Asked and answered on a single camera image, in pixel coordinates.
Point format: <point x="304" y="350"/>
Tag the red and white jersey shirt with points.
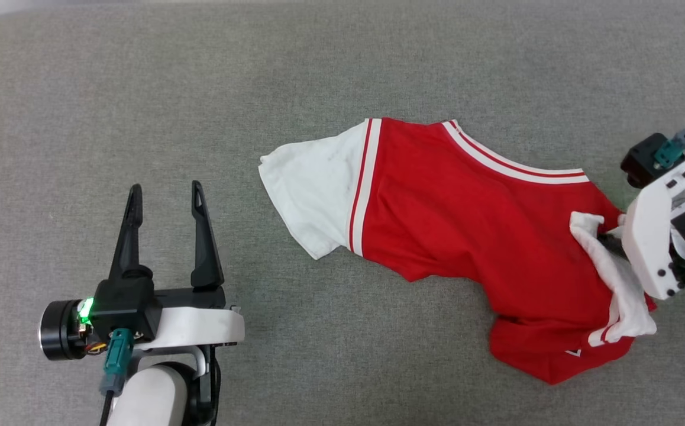
<point x="455" y="219"/>

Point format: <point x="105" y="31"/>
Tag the left white camera bracket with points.
<point x="200" y="325"/>

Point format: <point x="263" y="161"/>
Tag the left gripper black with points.
<point x="61" y="330"/>

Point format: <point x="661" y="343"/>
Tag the white camera bracket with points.
<point x="650" y="236"/>
<point x="200" y="325"/>

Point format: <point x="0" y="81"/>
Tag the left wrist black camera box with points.
<point x="126" y="307"/>

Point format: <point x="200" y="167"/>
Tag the grey fabric sofa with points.
<point x="342" y="65"/>

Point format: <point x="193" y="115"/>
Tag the right white camera bracket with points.
<point x="650" y="236"/>

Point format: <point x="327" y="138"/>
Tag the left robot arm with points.
<point x="147" y="396"/>

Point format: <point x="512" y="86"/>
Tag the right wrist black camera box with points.
<point x="644" y="163"/>

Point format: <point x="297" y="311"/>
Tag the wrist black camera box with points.
<point x="126" y="307"/>
<point x="644" y="163"/>

